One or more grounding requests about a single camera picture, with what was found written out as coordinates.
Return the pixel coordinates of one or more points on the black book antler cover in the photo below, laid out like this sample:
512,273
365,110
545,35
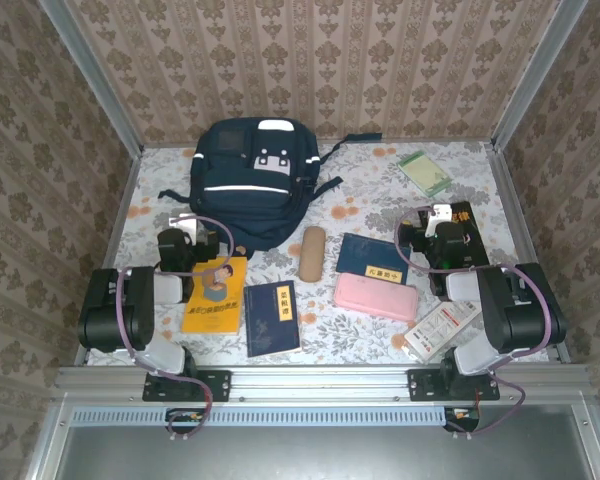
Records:
462,214

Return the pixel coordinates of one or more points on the yellow cartoon cover book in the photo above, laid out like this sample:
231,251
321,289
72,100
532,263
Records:
215,310

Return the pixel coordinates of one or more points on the green white card packet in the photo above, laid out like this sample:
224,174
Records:
425,174

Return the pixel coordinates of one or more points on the white packaged ruler set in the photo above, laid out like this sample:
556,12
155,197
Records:
435,330

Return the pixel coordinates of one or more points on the navy book wide yellow label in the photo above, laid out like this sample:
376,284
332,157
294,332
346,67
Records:
365,252

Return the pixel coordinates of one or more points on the navy blue backpack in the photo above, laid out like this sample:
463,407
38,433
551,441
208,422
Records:
250,200

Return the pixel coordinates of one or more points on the pink pencil case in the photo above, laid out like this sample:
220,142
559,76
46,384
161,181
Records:
375,297

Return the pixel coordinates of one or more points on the tan fabric pencil case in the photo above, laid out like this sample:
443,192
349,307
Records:
311,255

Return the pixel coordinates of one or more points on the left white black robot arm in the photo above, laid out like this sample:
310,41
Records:
110,320

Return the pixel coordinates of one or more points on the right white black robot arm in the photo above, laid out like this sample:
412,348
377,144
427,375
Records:
520,320

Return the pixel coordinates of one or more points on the floral table cover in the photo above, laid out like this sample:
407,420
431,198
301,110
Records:
330,340

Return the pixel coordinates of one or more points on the grey metal bench panel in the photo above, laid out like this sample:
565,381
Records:
330,455

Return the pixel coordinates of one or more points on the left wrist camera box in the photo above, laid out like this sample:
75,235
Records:
182,224

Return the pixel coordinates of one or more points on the aluminium side rail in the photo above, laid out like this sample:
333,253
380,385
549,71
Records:
515,225
116,230

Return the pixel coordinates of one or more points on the aluminium frame post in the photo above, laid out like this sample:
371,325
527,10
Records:
92,80
535,75

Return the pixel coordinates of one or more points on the aluminium cross rail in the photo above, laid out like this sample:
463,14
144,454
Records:
320,382

